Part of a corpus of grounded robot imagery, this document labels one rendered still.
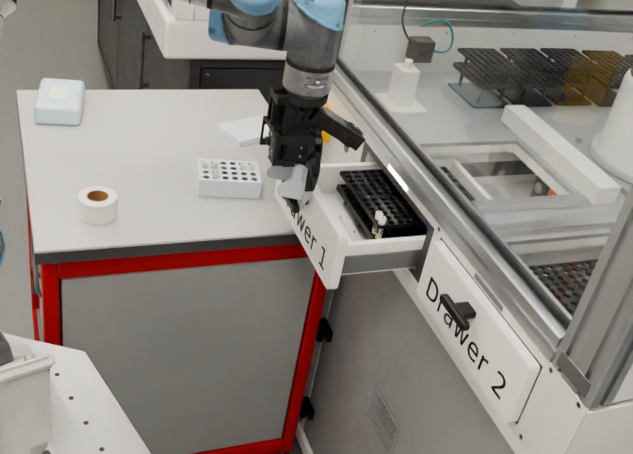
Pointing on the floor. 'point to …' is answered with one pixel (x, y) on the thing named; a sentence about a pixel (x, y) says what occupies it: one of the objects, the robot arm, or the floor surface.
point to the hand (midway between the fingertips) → (299, 197)
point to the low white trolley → (171, 269)
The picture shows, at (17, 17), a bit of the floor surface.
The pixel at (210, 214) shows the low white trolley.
